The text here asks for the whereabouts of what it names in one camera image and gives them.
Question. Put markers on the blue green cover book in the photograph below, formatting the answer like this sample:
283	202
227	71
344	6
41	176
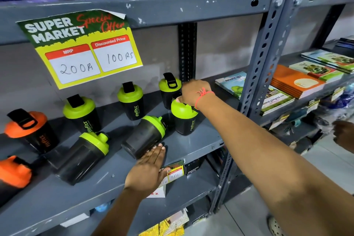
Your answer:
231	83

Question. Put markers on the person's left little finger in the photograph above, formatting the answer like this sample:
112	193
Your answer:
141	159

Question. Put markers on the small black box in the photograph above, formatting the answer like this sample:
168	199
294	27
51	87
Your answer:
193	166

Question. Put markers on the white green cover book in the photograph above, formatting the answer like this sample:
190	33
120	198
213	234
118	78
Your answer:
276	100

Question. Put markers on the person's right forearm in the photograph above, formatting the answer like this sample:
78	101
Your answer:
271	166

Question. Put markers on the person's left hand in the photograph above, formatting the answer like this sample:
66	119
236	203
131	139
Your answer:
145	175

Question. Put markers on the stack of orange books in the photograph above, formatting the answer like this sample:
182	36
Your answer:
293	81

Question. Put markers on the orange-lid black shaker bottle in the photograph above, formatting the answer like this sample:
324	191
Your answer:
33	132
13	175

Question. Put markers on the white red small box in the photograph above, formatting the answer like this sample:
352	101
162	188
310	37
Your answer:
158	193

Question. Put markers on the person's right fingers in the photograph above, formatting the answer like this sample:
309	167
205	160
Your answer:
179	99

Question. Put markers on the small shelf price tag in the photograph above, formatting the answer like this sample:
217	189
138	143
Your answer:
278	121
312	105
337	94

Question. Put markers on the person's right hand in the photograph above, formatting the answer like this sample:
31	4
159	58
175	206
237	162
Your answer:
195	92

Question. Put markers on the person's left middle finger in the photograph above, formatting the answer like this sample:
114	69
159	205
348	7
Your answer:
155	154

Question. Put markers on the person's left forearm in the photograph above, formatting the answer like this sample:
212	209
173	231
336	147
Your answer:
119	216

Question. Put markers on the pale blue illustrated books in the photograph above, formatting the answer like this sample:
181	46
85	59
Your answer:
332	60

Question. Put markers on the person's left thumb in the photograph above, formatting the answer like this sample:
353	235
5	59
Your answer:
165	172

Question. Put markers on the dark cover books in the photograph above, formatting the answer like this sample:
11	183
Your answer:
345	45

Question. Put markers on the illustrated green red book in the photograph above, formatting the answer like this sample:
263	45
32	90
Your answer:
315	70

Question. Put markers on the white perforated shoe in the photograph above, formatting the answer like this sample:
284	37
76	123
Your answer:
274	227

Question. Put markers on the green-lid black shaker bottle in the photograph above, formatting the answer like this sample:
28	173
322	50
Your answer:
80	158
184	121
169	90
83	117
132	103
142	137

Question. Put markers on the small yellow green price tag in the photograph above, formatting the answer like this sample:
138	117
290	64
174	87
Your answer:
174	173

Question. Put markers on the yellow green offer sign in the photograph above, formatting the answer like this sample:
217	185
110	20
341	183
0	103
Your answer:
83	50

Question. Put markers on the white paper label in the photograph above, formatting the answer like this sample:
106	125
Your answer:
74	219

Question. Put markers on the yellow packets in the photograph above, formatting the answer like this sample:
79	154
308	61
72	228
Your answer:
163	229

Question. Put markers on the blue plastic bag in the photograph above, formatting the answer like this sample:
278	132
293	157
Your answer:
341	100

